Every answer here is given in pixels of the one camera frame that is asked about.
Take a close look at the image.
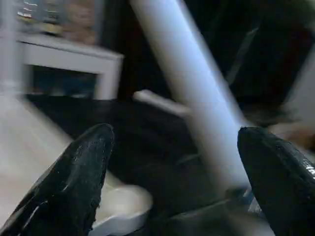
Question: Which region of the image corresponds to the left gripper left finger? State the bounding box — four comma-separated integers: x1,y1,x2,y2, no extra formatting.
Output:
0,123,115,236

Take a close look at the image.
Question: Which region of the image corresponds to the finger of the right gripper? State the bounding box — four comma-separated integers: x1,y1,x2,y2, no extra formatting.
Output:
152,189,274,236

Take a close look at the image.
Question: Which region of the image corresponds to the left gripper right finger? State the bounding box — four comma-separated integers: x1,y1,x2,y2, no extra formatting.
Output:
237,126,315,236

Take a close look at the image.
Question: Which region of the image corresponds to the white plastic table top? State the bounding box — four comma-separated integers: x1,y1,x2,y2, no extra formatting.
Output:
0,92,154,236

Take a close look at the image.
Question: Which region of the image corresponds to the black work mat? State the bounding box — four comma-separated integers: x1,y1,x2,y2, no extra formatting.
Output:
24,93,315,236

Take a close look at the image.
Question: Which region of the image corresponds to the white sideboard cabinet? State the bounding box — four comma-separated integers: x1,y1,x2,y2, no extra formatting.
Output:
14,31,125,100

